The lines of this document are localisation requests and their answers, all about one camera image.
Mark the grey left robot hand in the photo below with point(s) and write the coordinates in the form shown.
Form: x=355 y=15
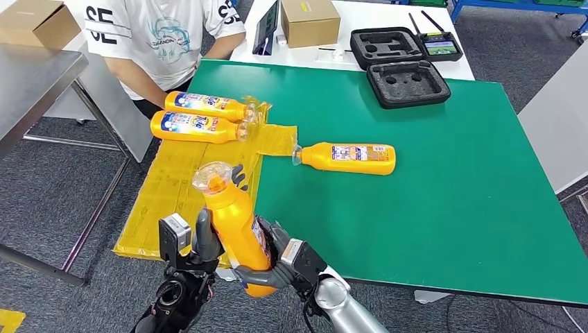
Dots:
x=206 y=243

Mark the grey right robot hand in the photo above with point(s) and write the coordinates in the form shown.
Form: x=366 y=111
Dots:
x=280 y=239

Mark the orange detergent bottle clear cap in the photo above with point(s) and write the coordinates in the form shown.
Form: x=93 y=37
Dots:
x=234 y=225
x=202 y=110
x=321 y=158
x=193 y=133

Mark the black tablet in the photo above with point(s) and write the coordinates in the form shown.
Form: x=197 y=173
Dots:
x=265 y=25

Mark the person's left forearm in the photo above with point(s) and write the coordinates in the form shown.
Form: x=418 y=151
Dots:
x=225 y=46

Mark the person's right forearm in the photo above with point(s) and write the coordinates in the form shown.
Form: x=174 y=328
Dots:
x=138 y=82

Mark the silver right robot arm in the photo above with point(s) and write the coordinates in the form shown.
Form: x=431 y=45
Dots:
x=344 y=308

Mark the yellow taped cardboard sheet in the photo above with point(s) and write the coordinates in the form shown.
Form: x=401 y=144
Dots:
x=183 y=184

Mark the black foam-lined open case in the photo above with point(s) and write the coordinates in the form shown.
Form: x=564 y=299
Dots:
x=406 y=95

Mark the small white clip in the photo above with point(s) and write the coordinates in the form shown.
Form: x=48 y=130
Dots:
x=338 y=54

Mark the thin black stylus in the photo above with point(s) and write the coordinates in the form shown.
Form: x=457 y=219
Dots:
x=328 y=49

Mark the small white round object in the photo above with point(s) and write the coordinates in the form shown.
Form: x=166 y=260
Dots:
x=281 y=40

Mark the person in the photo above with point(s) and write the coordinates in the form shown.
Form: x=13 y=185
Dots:
x=151 y=46

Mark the yellow floor tape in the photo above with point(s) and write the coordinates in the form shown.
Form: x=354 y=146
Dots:
x=9 y=321

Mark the cardboard box yellow sticker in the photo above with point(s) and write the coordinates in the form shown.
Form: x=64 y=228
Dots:
x=310 y=23

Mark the steel table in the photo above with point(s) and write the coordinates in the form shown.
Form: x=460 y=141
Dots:
x=32 y=85

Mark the black remote controller with antennas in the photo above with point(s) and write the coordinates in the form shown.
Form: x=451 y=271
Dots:
x=440 y=48

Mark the green plastic crate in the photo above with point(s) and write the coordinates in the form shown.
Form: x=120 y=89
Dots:
x=560 y=2
x=427 y=2

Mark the plain brown cardboard box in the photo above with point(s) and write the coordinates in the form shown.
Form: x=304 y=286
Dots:
x=36 y=20

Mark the light grey table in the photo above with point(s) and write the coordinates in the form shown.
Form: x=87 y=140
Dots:
x=560 y=124

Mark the blue metal rack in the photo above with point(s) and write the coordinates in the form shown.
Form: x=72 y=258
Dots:
x=528 y=5

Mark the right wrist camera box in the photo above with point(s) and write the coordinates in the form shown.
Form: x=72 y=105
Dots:
x=305 y=262

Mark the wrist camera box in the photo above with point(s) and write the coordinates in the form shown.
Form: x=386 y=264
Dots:
x=305 y=262
x=172 y=230

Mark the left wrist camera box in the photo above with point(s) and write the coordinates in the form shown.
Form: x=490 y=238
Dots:
x=172 y=230

